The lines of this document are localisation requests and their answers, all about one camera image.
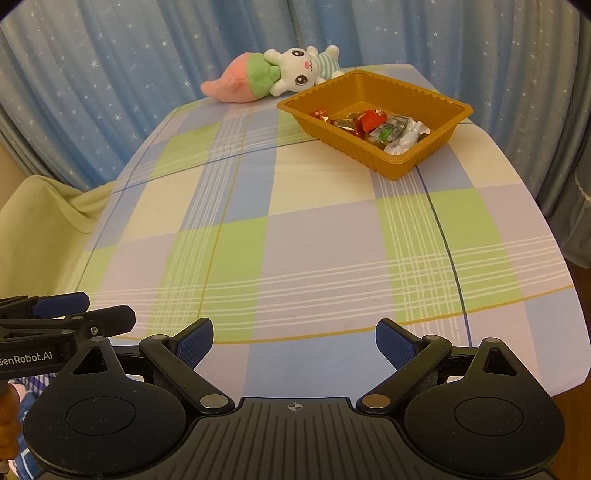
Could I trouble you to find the white rabbit pink plush toy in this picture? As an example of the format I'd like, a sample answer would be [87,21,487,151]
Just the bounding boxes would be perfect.
[200,45,346,104]

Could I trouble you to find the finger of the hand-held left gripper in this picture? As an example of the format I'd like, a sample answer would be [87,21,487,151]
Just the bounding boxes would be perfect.
[0,305,137,340]
[0,292,91,320]

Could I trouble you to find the clear dark snack packet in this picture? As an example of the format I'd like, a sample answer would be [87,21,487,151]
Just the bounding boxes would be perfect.
[369,115,411,143]

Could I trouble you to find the silver green snack packet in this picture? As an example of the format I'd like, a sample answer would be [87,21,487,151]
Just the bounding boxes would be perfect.
[383,119,431,156]

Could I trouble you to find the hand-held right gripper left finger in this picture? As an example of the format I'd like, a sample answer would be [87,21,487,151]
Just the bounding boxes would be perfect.
[60,318,236,415]

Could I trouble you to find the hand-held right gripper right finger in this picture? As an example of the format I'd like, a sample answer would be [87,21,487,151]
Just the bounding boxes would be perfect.
[355,318,532,414]

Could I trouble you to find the blue white checked cloth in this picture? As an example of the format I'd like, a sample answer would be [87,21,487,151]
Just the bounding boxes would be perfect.
[11,371,54,411]

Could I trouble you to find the gold plastic tray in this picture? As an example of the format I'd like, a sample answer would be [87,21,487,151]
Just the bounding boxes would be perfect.
[276,70,474,181]

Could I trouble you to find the person's left hand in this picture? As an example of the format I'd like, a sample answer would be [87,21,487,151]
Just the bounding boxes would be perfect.
[0,384,21,462]

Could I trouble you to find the grey lace-trimmed curtain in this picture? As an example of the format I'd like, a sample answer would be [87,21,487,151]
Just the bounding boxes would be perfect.
[566,152,591,268]

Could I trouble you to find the pale green cloth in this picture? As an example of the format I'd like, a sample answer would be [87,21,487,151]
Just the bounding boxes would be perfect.
[0,174,116,305]

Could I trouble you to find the large red snack packet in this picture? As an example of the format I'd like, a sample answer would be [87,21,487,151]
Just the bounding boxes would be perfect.
[355,109,387,134]

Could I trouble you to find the blue star curtain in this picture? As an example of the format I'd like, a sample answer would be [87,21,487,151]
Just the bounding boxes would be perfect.
[0,0,591,222]

